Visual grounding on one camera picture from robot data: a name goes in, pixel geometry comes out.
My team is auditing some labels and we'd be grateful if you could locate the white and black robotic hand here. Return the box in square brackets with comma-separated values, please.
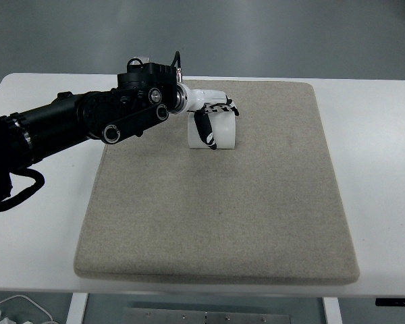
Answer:
[172, 83, 240, 150]

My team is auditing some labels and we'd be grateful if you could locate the white ribbed cup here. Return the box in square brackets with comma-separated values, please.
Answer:
[188, 111, 236, 149]

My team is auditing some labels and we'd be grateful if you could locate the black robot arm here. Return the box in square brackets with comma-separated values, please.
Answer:
[0, 53, 181, 212]

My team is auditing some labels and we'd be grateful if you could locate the small silver floor plate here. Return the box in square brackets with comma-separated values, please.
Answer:
[129, 56, 150, 65]

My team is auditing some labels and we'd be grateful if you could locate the beige felt mat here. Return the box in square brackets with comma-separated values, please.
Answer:
[74, 80, 360, 285]

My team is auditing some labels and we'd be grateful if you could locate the grey metal plate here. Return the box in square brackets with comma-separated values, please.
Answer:
[121, 308, 291, 324]

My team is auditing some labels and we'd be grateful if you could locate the black table control panel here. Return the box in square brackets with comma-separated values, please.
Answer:
[375, 298, 405, 307]

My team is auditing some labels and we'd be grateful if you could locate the black sleeved cable loop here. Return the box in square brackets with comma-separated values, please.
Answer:
[0, 168, 46, 214]

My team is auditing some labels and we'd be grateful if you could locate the white table leg frame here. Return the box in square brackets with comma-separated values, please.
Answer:
[65, 293, 88, 324]

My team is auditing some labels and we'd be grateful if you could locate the white cable on floor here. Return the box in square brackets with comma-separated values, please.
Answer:
[0, 294, 57, 324]

